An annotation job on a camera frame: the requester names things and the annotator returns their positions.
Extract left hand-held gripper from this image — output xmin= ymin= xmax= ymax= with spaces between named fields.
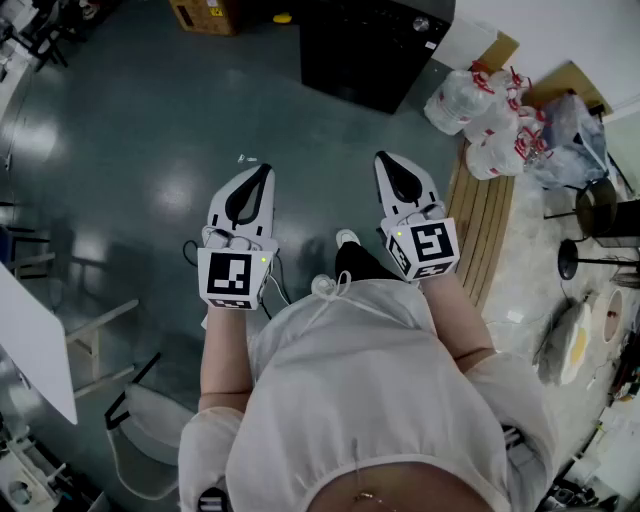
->
xmin=197 ymin=163 xmax=279 ymax=312

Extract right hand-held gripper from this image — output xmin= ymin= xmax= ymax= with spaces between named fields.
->
xmin=374 ymin=150 xmax=461 ymax=284

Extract person's right forearm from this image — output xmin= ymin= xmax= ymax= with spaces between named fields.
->
xmin=422 ymin=272 xmax=496 ymax=374

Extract person's left forearm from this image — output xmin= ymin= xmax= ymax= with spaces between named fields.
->
xmin=199 ymin=304 xmax=254 ymax=414

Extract black appliance cabinet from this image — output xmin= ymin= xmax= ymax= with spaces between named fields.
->
xmin=298 ymin=0 xmax=456 ymax=115

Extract stack of wooden boards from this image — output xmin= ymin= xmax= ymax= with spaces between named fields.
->
xmin=444 ymin=139 xmax=516 ymax=309

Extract person's black trousers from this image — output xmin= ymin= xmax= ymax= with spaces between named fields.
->
xmin=333 ymin=242 xmax=401 ymax=284

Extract white board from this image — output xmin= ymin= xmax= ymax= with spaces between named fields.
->
xmin=432 ymin=17 xmax=501 ymax=71

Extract bluish crumpled plastic bag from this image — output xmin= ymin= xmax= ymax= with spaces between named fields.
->
xmin=524 ymin=92 xmax=611 ymax=191

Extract black round stand base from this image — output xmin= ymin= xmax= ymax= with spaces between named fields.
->
xmin=557 ymin=238 xmax=640 ymax=281

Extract brown cardboard box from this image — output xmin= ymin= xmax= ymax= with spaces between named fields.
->
xmin=168 ymin=0 xmax=240 ymax=37

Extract black round stool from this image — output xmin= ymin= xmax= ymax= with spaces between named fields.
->
xmin=543 ymin=177 xmax=636 ymax=239

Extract brown cardboard sheet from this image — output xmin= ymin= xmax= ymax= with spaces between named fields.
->
xmin=529 ymin=59 xmax=614 ymax=116

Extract person's white blouse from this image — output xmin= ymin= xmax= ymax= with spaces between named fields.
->
xmin=177 ymin=278 xmax=559 ymax=512

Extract fried egg shaped cushion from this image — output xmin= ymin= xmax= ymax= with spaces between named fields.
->
xmin=539 ymin=294 xmax=594 ymax=386

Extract white chair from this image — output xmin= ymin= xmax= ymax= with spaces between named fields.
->
xmin=103 ymin=352 xmax=201 ymax=501

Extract white table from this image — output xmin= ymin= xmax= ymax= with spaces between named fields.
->
xmin=0 ymin=259 xmax=141 ymax=426

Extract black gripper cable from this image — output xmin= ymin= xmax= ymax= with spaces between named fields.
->
xmin=259 ymin=259 xmax=294 ymax=321

